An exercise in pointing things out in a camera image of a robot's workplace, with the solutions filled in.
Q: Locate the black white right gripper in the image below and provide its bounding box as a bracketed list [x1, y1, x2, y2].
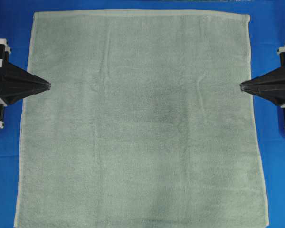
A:
[240, 45, 285, 122]

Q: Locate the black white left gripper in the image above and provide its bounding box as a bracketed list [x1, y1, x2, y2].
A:
[0, 38, 51, 129]

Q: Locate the pale green bath towel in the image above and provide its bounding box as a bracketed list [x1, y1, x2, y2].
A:
[14, 9, 269, 228]

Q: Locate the blue table cloth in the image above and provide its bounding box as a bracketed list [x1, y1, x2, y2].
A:
[0, 0, 285, 228]

